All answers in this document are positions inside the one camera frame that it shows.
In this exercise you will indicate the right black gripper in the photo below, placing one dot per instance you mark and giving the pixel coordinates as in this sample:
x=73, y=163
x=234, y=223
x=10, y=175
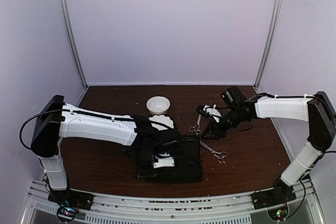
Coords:
x=212, y=128

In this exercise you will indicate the silver thinning scissors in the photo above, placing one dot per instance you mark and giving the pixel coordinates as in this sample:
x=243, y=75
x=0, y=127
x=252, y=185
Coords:
x=219, y=155

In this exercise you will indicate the black zippered tool case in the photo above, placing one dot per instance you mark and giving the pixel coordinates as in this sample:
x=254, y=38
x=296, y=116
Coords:
x=190, y=171

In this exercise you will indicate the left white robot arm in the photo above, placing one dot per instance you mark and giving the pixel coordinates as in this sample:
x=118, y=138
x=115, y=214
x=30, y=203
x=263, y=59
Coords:
x=62, y=120

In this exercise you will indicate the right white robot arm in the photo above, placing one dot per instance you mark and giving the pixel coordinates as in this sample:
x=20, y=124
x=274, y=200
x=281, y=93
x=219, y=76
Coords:
x=316, y=110

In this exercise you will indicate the silver straight scissors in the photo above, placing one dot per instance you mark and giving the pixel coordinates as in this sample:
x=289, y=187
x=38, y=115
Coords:
x=197, y=127

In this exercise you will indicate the scalloped white bowl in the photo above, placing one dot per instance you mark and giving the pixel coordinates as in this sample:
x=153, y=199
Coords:
x=163, y=119

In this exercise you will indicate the round white bowl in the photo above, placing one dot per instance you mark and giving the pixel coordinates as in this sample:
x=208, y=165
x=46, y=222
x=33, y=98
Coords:
x=158, y=105

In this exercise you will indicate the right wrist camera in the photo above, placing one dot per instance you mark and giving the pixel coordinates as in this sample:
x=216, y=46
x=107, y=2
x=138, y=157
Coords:
x=209, y=111

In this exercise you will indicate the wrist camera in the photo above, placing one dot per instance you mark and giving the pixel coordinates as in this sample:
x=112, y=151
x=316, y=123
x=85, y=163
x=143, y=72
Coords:
x=164, y=162
x=209, y=111

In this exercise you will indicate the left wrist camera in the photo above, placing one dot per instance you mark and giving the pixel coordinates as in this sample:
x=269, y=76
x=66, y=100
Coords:
x=164, y=162

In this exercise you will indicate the aluminium front rail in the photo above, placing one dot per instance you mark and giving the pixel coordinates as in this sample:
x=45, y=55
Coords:
x=235, y=208

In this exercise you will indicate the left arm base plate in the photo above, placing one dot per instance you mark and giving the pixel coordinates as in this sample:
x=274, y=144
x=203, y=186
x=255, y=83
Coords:
x=72, y=198

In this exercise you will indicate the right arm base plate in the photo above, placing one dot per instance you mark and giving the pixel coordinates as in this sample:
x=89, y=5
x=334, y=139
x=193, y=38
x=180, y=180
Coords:
x=268, y=198

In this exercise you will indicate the right aluminium corner post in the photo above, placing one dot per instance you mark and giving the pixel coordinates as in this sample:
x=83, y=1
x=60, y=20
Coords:
x=269, y=40

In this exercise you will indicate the aluminium corner post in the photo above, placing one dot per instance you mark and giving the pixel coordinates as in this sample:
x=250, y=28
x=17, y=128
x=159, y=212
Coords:
x=269, y=40
x=72, y=43

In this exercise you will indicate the left aluminium corner post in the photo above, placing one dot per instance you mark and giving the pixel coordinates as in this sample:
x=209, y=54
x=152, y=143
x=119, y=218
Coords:
x=72, y=43

